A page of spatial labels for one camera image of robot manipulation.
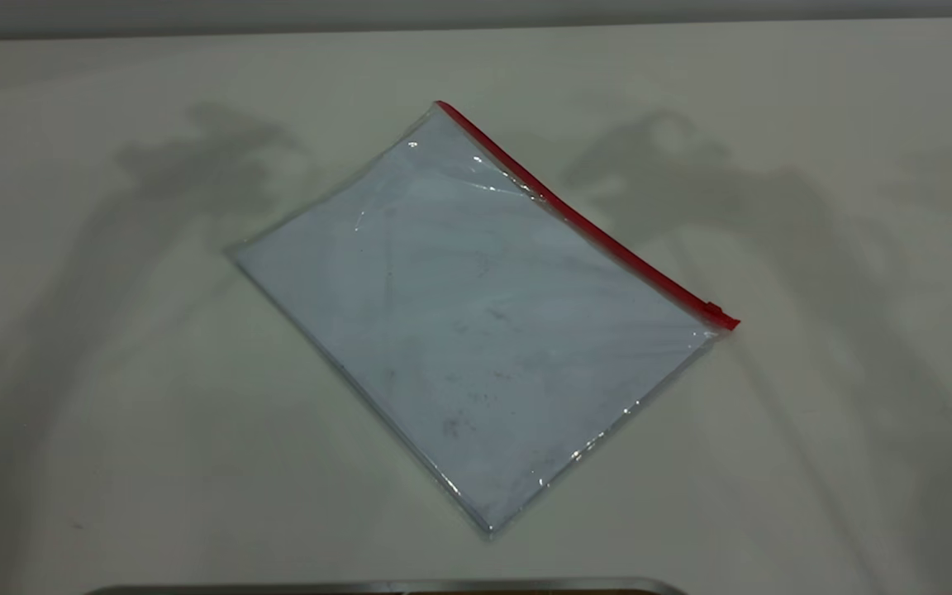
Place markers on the red zipper slider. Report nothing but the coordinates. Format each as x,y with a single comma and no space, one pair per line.
714,312

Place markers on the clear plastic zip bag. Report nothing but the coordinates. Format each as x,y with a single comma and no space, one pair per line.
476,330

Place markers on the grey metal bar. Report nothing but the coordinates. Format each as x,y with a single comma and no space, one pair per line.
393,587

